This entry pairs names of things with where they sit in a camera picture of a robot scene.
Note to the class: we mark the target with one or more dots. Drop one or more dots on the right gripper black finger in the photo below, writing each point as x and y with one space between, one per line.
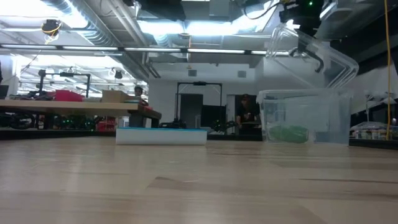
303 42

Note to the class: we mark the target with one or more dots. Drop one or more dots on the green elastic bandage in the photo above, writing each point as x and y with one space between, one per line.
289 134

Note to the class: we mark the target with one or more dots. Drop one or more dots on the black background robot arm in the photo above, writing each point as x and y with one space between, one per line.
222 126
174 124

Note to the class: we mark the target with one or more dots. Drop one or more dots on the clear plastic storage bin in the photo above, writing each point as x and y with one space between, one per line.
304 115

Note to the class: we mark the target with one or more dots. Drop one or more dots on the person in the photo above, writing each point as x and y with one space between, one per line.
247 113
138 91

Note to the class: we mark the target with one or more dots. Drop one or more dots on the tray of small bottles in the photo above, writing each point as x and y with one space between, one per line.
370 133

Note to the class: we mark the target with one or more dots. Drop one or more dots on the blue white pill organizer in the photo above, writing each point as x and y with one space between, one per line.
161 137

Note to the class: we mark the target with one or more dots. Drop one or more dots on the cardboard box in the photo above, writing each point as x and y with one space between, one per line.
115 97

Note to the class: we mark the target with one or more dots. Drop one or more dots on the wheeled workbench with wooden top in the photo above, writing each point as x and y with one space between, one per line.
93 106

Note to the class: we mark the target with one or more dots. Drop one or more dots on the red plastic bin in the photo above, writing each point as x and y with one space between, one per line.
68 96

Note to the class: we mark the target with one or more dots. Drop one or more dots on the black frame robot station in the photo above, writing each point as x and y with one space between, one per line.
199 83

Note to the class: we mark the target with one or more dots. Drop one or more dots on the long ceiling light rail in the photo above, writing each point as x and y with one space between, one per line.
93 48

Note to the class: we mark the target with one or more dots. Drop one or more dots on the black gantry frame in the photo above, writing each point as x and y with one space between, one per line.
66 74

